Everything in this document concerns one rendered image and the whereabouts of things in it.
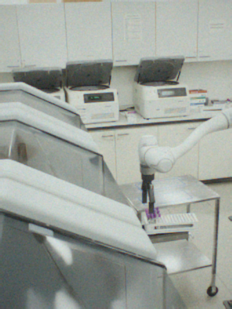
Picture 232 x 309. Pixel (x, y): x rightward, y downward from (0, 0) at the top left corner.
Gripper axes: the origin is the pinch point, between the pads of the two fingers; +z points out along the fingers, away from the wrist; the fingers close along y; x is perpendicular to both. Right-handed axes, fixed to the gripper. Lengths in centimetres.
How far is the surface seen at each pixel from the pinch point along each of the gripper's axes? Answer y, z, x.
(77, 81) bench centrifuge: 276, -36, 6
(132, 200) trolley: 40.2, 14.3, -1.3
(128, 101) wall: 292, -5, -60
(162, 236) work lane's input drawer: -6.4, 16.5, -6.8
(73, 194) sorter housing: -102, -57, 50
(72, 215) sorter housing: -115, -57, 51
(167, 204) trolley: 27.7, 14.1, -21.4
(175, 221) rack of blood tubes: -5.6, 8.4, -14.8
